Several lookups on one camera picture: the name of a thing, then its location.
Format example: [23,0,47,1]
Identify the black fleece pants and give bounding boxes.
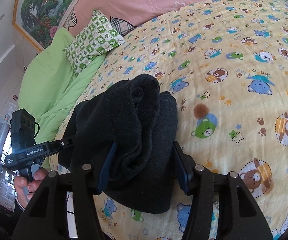
[58,74,177,214]

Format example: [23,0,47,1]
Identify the person's left hand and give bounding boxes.
[14,168,48,209]

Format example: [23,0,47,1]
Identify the green duvet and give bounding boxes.
[18,28,105,144]

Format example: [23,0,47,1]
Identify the green checkered pillow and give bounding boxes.
[64,10,124,75]

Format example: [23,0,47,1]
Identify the framed landscape painting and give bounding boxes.
[12,0,78,51]

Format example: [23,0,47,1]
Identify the yellow bear print bedsheet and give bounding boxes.
[48,0,288,240]

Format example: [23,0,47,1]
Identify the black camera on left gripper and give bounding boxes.
[11,108,36,153]

